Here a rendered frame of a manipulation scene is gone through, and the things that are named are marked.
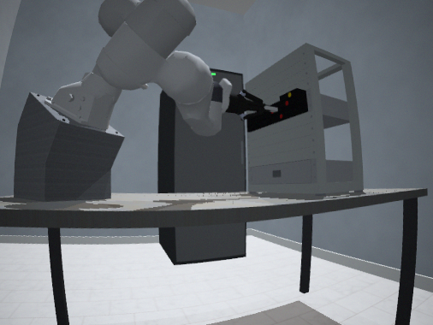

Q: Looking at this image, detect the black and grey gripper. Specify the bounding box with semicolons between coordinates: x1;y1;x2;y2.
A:
226;90;278;121

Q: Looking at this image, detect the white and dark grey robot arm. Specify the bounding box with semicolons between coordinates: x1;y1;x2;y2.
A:
44;0;232;137

